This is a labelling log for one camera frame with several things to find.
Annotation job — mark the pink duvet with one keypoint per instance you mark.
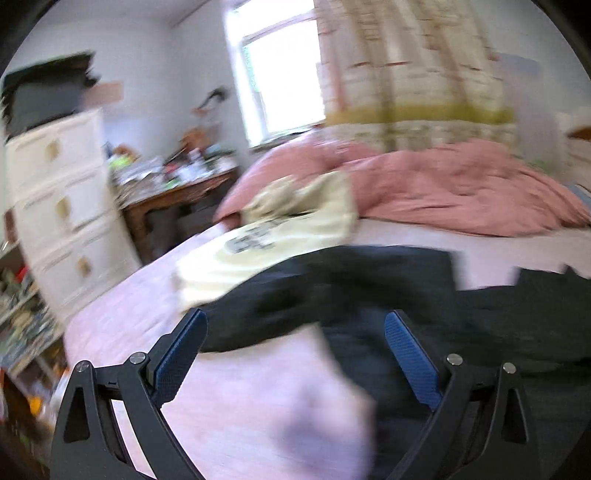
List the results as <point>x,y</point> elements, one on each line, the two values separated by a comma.
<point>438,184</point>

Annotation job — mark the cream printed sweatshirt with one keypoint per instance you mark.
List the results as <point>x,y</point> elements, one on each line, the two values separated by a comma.
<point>300,230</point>

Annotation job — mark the pile of papers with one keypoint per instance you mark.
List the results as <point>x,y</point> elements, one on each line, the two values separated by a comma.
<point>138,173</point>

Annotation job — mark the pink bed sheet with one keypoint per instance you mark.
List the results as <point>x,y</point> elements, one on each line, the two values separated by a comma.
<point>254,392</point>

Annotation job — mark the brown cardboard piece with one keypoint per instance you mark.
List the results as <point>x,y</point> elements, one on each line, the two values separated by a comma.
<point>106,92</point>

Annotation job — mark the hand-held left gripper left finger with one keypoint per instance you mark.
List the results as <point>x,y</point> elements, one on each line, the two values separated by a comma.
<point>178,364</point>

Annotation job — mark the blue pillow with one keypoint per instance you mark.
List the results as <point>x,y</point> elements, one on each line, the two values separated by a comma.
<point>582,194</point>

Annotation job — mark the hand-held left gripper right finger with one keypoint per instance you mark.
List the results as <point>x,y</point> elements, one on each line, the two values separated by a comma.
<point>415,364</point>

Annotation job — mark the carved wooden desk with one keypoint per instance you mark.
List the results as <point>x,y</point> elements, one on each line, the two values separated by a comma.
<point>184,189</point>

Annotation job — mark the white drawer cabinet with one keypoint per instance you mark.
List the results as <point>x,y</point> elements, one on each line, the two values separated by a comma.
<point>60,207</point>

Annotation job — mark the black bag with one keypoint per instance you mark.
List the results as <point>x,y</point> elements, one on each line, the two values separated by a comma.
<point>41,101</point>

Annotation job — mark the tree print curtain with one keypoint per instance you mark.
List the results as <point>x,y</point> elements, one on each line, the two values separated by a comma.
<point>406,69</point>

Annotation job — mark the white framed window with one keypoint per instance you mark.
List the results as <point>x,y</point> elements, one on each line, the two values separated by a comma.
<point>281,83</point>

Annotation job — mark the cluttered low shelf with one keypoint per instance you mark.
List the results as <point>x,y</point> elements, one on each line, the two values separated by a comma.
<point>23,323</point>

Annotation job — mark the black desk lamp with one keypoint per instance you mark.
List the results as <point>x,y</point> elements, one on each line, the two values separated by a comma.
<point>214,97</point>

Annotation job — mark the black puffer jacket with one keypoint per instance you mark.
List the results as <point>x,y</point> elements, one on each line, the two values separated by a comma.
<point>369,286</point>

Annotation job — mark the white and wooden headboard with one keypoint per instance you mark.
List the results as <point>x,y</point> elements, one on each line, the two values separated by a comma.
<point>577,134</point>

